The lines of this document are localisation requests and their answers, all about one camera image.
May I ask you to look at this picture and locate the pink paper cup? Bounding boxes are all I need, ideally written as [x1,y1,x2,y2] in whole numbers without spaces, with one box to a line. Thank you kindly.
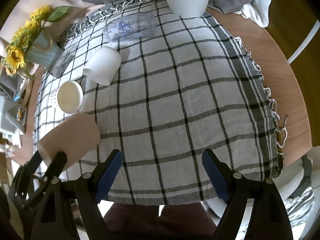
[37,113,100,170]

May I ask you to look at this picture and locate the brown checkered paper cup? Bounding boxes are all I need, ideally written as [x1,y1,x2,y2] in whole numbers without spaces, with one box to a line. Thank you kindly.
[49,81,84,114]

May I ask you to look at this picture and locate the square clear glass cup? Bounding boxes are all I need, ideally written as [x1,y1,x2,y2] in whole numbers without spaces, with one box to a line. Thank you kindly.
[47,48,74,79]

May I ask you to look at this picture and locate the clear plastic cup blue print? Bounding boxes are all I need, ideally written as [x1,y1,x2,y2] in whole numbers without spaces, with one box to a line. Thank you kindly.
[103,12,157,42]

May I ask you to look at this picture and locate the white grey striped cushion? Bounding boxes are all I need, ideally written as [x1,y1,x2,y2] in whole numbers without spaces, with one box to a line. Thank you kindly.
[284,155,319,239]

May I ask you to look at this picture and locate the yellow sunflower bouquet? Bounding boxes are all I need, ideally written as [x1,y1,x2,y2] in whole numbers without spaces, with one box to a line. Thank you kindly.
[1,5,70,78]

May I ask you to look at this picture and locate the black white checkered tablecloth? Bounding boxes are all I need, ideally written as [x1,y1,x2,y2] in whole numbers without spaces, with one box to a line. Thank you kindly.
[34,0,284,205]

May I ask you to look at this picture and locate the white chair frame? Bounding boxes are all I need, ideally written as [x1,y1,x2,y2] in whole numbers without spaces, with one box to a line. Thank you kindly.
[287,20,320,64]

